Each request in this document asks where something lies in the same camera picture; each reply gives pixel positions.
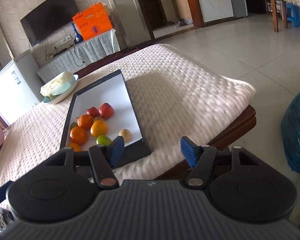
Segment mandarin orange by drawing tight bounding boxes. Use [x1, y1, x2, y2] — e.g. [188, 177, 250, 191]
[70, 126, 88, 145]
[77, 114, 94, 130]

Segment white chest freezer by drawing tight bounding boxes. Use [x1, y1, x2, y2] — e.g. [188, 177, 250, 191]
[0, 50, 44, 125]

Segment green tomato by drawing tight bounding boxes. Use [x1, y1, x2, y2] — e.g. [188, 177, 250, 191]
[96, 135, 112, 146]
[70, 122, 78, 129]

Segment blue rimmed white plate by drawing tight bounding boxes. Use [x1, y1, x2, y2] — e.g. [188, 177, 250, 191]
[40, 72, 79, 104]

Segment small yellow longan fruit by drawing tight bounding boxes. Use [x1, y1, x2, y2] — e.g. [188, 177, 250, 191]
[119, 129, 132, 142]

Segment large orange tomato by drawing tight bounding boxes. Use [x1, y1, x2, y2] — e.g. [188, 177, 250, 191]
[90, 120, 108, 138]

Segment grey shallow cardboard box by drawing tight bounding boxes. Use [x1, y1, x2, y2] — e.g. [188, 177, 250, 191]
[60, 70, 152, 168]

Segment orange gift box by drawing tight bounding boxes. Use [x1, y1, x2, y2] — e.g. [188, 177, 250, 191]
[72, 3, 113, 41]

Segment blue plastic bag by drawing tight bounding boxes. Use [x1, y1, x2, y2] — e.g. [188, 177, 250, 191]
[281, 92, 300, 174]

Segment near red apple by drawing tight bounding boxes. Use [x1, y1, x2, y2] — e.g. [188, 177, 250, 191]
[85, 107, 100, 118]

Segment pink quilted table cover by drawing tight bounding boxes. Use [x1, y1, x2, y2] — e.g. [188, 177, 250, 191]
[0, 44, 256, 187]

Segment red apple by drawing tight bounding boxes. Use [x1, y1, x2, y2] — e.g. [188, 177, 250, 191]
[85, 107, 100, 118]
[98, 103, 115, 119]

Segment brown kiwi fruit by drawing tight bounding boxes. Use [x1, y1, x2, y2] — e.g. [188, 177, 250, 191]
[93, 116, 103, 122]

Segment blue plastic stool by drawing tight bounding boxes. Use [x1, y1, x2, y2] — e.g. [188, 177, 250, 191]
[286, 3, 300, 27]

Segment black wall television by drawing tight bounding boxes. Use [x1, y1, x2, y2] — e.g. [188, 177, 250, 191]
[20, 0, 78, 46]

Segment wooden kitchen cabinet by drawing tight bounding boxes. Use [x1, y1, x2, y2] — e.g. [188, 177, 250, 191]
[171, 0, 192, 22]

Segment left mandarin orange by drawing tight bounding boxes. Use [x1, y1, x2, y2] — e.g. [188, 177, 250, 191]
[70, 126, 88, 145]

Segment blue glass bottle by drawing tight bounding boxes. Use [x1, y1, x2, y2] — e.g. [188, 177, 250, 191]
[71, 23, 83, 44]

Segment far red apple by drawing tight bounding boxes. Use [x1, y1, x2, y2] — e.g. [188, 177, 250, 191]
[98, 103, 115, 119]

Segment napa cabbage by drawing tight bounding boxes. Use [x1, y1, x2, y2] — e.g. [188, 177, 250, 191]
[40, 72, 76, 97]

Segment right mandarin orange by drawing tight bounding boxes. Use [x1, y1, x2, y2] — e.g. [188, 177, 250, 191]
[77, 114, 94, 130]

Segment small orange tomato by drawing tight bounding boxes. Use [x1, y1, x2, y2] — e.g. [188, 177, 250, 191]
[67, 142, 82, 152]

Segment grey cloth covered cabinet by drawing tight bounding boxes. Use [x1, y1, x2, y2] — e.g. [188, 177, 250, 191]
[37, 29, 120, 83]

